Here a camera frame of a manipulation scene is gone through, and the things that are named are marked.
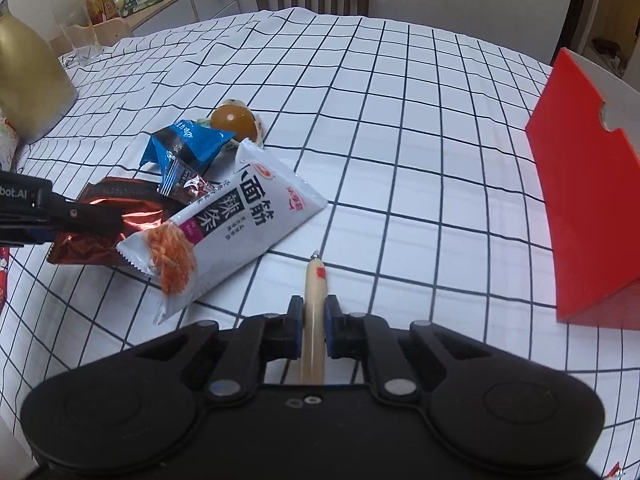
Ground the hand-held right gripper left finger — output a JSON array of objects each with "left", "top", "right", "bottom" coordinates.
[{"left": 120, "top": 295, "right": 305, "bottom": 403}]

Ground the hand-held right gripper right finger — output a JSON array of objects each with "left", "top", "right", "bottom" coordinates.
[{"left": 324, "top": 295, "right": 539, "bottom": 402}]

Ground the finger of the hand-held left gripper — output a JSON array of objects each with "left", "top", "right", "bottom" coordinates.
[{"left": 34, "top": 191, "right": 128, "bottom": 242}]

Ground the sausage stick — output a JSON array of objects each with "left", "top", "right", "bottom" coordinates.
[{"left": 299, "top": 251, "right": 331, "bottom": 387}]

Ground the dark red foil snack packet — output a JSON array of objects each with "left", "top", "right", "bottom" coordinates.
[{"left": 47, "top": 175, "right": 212, "bottom": 267}]

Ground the large white spicy strip packet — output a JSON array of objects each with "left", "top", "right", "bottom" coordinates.
[{"left": 116, "top": 138, "right": 330, "bottom": 328}]

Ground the blue snack packet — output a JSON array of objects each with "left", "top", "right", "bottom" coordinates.
[{"left": 138, "top": 118, "right": 237, "bottom": 196}]

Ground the braised egg packet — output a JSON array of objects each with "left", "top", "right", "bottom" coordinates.
[{"left": 197, "top": 98, "right": 266, "bottom": 154}]

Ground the red cardboard box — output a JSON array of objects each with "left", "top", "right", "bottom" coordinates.
[{"left": 523, "top": 47, "right": 640, "bottom": 332}]

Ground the gold pitcher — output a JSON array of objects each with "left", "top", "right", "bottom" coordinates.
[{"left": 0, "top": 0, "right": 79, "bottom": 147}]

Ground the small wooden stand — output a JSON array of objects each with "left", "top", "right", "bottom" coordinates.
[{"left": 94, "top": 17, "right": 135, "bottom": 44}]

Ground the clear drinking glass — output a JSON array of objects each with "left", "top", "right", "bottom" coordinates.
[{"left": 50, "top": 0, "right": 102, "bottom": 57}]

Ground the orange drink bottle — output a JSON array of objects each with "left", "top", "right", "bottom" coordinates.
[{"left": 82, "top": 0, "right": 121, "bottom": 27}]

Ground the wooden sideboard with white drawers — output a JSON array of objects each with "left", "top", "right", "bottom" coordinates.
[{"left": 114, "top": 0, "right": 241, "bottom": 39}]

